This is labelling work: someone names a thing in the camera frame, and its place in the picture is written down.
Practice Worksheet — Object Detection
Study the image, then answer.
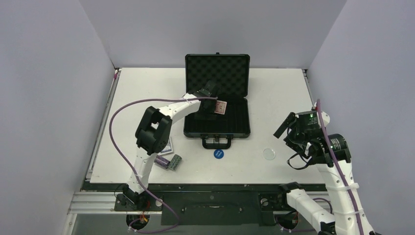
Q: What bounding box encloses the purple poker chip stack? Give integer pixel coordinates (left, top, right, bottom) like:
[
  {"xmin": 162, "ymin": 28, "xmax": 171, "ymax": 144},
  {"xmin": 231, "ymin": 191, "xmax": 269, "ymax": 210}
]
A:
[{"xmin": 154, "ymin": 155, "xmax": 170, "ymax": 169}]

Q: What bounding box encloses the clear round plastic disc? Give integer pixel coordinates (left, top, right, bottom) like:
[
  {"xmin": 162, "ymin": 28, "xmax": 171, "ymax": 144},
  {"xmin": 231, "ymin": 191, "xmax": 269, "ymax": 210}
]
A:
[{"xmin": 262, "ymin": 148, "xmax": 276, "ymax": 161}]

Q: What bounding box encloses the black foam-lined carry case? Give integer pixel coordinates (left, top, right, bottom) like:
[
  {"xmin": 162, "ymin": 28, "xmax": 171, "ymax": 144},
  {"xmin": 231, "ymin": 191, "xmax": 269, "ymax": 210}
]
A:
[{"xmin": 184, "ymin": 53, "xmax": 251, "ymax": 149}]

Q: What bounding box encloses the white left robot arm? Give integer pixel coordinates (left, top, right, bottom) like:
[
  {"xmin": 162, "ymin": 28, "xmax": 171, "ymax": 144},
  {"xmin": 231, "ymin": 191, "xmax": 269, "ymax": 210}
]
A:
[{"xmin": 123, "ymin": 81, "xmax": 219, "ymax": 211}]

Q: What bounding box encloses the blue playing card deck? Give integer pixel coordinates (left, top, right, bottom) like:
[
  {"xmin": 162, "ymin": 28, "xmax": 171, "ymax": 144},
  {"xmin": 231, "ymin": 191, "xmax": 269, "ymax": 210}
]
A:
[{"xmin": 159, "ymin": 138, "xmax": 174, "ymax": 155}]

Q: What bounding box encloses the black robot base mount plate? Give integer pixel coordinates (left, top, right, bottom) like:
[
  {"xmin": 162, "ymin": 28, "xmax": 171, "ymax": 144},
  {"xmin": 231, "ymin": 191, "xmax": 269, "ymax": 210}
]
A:
[{"xmin": 82, "ymin": 182, "xmax": 300, "ymax": 228}]

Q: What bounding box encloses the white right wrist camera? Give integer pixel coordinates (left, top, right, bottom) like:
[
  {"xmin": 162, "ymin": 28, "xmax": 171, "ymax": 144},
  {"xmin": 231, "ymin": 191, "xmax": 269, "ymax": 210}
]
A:
[{"xmin": 312, "ymin": 102, "xmax": 330, "ymax": 127}]

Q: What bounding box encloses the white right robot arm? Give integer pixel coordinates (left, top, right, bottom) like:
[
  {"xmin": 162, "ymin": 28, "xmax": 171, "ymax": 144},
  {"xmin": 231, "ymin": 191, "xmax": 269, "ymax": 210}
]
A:
[{"xmin": 274, "ymin": 108, "xmax": 376, "ymax": 235}]

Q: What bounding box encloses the blue round dealer button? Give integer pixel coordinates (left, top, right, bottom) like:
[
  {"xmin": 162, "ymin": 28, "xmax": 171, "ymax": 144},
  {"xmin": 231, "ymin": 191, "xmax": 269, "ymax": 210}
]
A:
[{"xmin": 213, "ymin": 149, "xmax": 224, "ymax": 159}]

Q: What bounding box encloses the green blue poker chip stack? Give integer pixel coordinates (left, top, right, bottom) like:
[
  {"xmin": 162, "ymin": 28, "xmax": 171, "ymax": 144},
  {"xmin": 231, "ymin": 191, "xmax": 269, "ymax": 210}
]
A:
[{"xmin": 168, "ymin": 154, "xmax": 183, "ymax": 171}]

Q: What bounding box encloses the red playing card deck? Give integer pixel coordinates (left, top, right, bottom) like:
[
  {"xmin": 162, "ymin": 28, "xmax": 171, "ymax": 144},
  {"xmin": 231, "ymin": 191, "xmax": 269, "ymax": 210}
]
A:
[{"xmin": 214, "ymin": 100, "xmax": 228, "ymax": 115}]

